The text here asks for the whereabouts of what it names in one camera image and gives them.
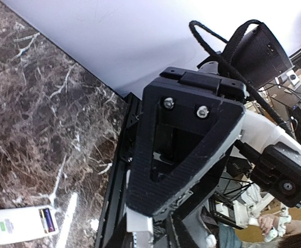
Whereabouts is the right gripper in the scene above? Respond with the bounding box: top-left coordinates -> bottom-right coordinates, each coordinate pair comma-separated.
126,67 -> 246,216

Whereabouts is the blue battery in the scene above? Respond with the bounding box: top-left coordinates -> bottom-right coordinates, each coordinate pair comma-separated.
43,208 -> 55,232

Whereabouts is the white remote control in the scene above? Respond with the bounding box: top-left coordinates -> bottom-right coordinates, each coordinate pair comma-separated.
0,205 -> 59,245

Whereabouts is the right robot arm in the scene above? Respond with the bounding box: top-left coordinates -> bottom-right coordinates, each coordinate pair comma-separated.
126,20 -> 293,217

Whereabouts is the person in background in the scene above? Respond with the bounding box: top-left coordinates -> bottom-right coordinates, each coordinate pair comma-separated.
217,213 -> 301,248

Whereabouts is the black front rail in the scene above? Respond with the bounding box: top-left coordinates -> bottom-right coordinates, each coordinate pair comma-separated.
94,93 -> 142,247

